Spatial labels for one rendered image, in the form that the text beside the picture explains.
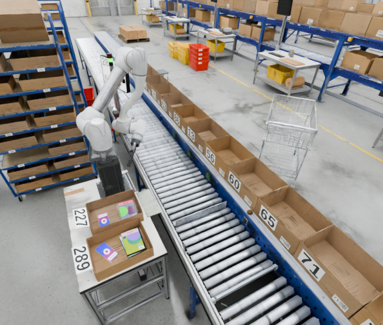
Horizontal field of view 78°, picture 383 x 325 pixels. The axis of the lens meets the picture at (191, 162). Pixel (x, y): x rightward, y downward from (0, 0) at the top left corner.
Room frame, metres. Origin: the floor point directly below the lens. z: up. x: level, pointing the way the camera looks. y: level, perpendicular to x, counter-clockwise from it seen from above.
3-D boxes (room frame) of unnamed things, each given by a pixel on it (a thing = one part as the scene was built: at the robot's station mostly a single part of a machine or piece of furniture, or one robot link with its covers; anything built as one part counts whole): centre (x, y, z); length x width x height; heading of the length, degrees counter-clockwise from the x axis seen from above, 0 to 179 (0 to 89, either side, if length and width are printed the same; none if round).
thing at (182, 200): (1.44, 0.01, 0.72); 0.52 x 0.05 x 0.05; 118
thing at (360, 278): (0.71, -0.88, 0.96); 0.39 x 0.29 x 0.17; 27
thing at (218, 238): (1.03, -0.20, 0.72); 0.52 x 0.05 x 0.05; 118
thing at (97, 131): (1.52, 0.70, 1.33); 0.18 x 0.16 x 0.22; 44
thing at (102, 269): (0.90, 0.47, 0.80); 0.38 x 0.28 x 0.10; 120
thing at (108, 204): (1.20, 0.59, 0.80); 0.38 x 0.28 x 0.10; 118
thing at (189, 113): (2.45, 0.02, 0.97); 0.39 x 0.29 x 0.17; 28
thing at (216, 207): (1.23, -0.10, 0.76); 0.46 x 0.01 x 0.09; 118
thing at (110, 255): (0.88, 0.56, 0.76); 0.16 x 0.07 x 0.02; 57
